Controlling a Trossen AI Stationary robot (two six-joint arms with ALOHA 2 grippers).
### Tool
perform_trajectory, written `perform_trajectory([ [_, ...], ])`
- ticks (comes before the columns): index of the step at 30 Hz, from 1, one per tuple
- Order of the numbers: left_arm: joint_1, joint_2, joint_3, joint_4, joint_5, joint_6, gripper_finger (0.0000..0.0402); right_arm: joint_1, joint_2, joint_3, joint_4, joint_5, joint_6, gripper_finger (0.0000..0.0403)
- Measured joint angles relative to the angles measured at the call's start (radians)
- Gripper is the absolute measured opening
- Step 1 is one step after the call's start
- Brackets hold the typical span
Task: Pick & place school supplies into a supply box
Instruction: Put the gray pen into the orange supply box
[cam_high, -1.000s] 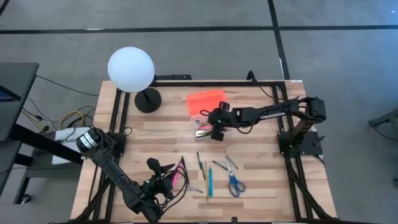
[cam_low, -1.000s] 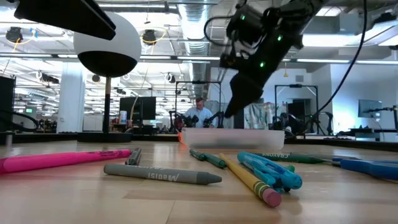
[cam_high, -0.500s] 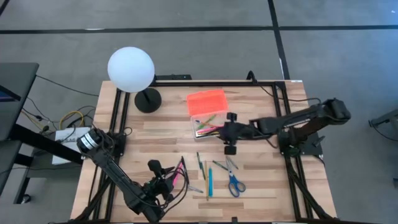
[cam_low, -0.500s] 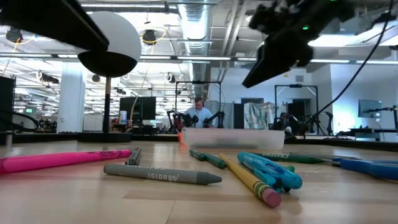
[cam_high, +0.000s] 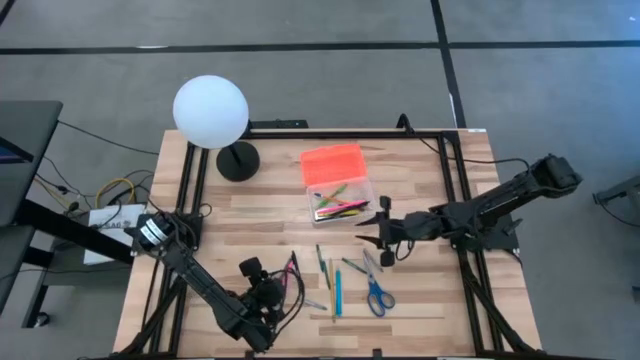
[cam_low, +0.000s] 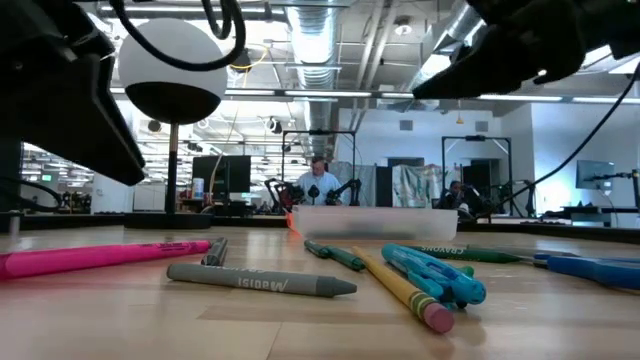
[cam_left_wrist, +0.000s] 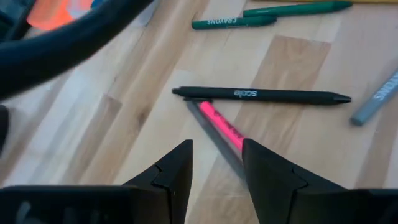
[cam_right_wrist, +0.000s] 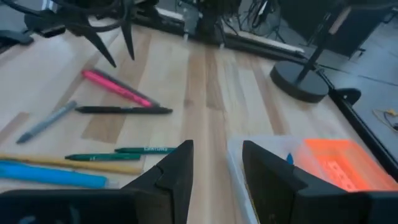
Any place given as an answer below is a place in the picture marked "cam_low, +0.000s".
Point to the black computer monitor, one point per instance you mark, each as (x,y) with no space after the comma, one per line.
(220,175)
(595,174)

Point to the ceiling light strip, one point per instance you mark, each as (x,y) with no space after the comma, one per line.
(520,98)
(325,93)

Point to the pale hanging curtain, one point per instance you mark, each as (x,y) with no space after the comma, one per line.
(415,185)

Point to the pink highlighter pen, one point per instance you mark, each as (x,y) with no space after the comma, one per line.
(100,256)

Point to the white globe lamp on stand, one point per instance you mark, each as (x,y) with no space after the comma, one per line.
(170,55)

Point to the clear plastic supply box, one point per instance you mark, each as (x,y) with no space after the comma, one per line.
(375,222)

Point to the person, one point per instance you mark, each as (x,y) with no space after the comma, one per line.
(452,195)
(318,185)

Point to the white canister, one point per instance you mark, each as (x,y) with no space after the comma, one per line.
(198,188)

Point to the silver ventilation duct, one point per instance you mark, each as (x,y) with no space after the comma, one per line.
(315,50)

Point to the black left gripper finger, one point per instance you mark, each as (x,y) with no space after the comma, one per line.
(70,110)

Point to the grey marker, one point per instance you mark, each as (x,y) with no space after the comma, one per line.
(250,280)

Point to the yellow pencil with pink eraser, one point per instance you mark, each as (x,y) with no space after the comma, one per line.
(400,290)

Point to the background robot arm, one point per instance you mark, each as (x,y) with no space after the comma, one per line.
(347,190)
(282,195)

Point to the blue multicolour pen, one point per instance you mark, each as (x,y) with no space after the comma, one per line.
(435,275)

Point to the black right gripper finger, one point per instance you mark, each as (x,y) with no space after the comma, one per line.
(480,65)

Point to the black pen with white print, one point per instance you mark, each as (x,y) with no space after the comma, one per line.
(215,252)

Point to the green crayon with CRAYONS print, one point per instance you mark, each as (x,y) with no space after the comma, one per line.
(470,254)

